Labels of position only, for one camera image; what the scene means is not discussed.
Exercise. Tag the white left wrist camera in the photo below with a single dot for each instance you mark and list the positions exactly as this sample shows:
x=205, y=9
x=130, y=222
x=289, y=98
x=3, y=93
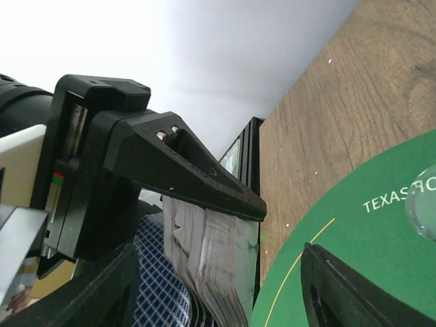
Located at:
x=21, y=226

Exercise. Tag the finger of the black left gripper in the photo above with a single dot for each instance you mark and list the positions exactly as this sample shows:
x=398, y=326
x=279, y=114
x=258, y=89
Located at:
x=160, y=153

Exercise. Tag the clear acrylic dealer button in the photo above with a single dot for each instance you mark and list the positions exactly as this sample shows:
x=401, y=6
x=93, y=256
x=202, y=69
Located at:
x=420, y=203

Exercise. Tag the round green poker mat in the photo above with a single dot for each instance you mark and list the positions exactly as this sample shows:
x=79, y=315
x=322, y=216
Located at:
x=362, y=220

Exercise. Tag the blue patterned card deck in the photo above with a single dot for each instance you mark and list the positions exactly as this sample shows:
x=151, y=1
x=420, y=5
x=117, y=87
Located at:
x=197, y=267

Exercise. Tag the black enclosure frame post left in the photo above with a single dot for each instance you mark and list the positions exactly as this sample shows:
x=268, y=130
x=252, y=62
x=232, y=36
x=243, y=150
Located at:
x=242, y=158

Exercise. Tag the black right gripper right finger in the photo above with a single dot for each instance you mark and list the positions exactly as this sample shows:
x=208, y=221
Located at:
x=335, y=294

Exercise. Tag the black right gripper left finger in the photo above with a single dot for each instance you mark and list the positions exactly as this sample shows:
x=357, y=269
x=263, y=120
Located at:
x=104, y=295

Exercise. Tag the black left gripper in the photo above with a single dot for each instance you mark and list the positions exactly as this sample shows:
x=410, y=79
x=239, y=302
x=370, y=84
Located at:
x=89, y=206

